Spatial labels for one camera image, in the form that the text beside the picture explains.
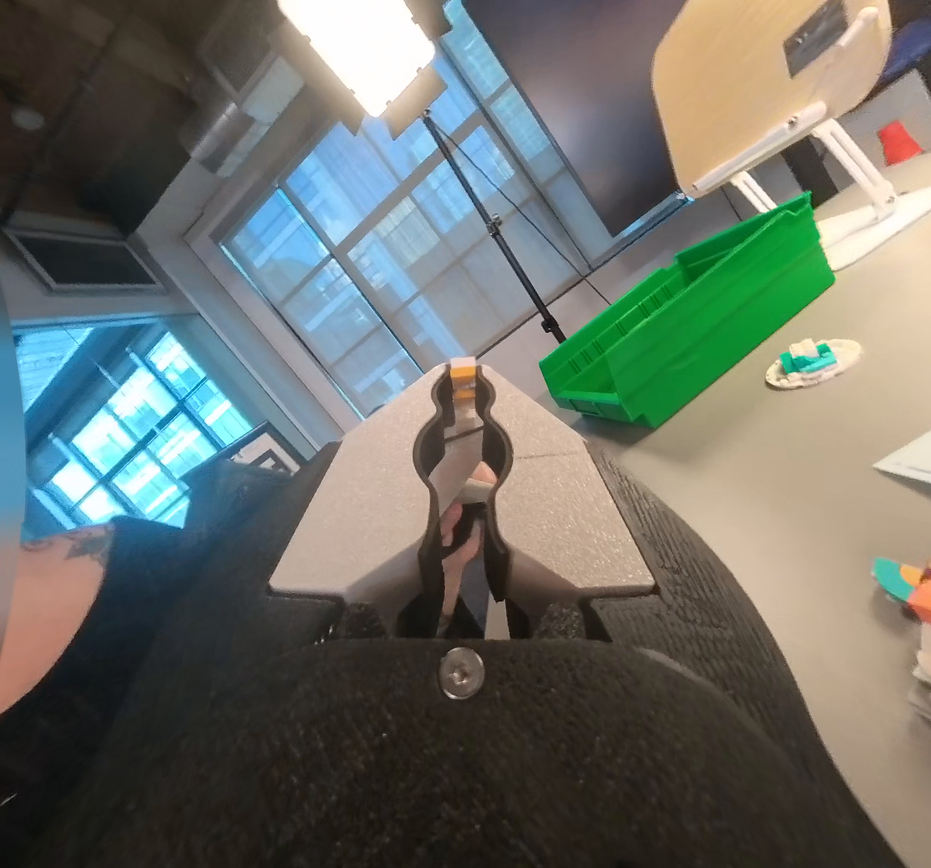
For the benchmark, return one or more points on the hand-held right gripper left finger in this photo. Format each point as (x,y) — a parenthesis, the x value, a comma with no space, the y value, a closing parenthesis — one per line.
(349,519)

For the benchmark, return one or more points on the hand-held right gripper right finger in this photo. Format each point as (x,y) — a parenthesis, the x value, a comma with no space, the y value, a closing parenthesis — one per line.
(567,519)

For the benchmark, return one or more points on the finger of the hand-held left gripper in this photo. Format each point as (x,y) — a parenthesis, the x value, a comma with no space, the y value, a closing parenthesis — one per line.
(458,464)

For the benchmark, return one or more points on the orange and white lego piece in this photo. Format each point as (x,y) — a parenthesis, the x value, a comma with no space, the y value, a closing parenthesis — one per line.
(462,375)

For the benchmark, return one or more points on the white and teal lego build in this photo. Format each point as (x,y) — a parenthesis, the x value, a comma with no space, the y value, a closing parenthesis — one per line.
(811,362)

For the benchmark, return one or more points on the colourful lego assembly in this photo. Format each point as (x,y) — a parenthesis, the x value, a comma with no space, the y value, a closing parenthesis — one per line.
(905,584)

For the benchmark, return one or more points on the person's left hand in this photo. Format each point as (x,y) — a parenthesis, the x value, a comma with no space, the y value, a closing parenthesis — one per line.
(452,523)

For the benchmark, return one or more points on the black light stand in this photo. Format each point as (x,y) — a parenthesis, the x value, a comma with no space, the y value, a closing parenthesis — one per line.
(494,228)

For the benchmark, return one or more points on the green plastic bin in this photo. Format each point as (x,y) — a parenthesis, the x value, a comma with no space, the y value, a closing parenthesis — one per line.
(698,315)

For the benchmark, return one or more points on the white paper instruction sheet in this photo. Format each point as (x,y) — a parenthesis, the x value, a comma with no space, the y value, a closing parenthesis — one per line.
(913,466)

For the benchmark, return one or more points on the person's black shirt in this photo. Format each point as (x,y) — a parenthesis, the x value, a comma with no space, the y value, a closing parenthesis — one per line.
(73,773)

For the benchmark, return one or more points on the large dark screen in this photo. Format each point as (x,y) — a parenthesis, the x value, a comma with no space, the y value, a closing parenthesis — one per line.
(582,68)

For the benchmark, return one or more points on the studio light panel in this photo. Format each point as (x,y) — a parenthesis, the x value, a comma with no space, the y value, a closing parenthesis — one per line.
(364,24)

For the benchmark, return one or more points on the red plastic cup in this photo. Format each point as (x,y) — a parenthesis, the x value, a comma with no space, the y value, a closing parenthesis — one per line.
(898,144)

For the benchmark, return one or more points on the wooden board on white stand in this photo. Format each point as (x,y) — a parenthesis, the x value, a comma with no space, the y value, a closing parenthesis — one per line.
(756,53)

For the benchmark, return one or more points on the round ceiling smoke detector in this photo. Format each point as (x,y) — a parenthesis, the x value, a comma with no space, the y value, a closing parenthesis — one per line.
(29,117)

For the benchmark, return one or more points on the wall air vent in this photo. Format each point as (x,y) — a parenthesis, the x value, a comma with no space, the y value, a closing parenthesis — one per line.
(84,261)

